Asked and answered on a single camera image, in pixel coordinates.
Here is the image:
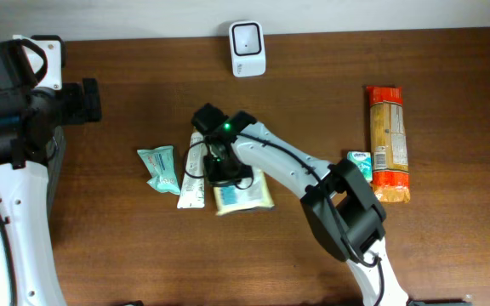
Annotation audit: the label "yellow snack bag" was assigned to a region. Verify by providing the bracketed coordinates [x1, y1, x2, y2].
[214, 167, 274, 216]

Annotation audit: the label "cream tube brown cap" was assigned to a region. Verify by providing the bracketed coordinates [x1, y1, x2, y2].
[177, 131, 205, 209]

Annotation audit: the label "teal tissue pack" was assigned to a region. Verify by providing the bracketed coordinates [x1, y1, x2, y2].
[347, 151, 373, 183]

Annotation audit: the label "spaghetti pack orange ends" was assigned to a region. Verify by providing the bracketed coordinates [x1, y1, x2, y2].
[367, 86, 411, 203]

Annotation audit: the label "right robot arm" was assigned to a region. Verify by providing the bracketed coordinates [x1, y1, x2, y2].
[191, 104, 411, 305]

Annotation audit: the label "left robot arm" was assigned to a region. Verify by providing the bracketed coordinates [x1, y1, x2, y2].
[0, 35, 102, 305]

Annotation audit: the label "white barcode scanner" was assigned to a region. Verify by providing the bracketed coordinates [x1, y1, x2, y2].
[228, 20, 266, 77]

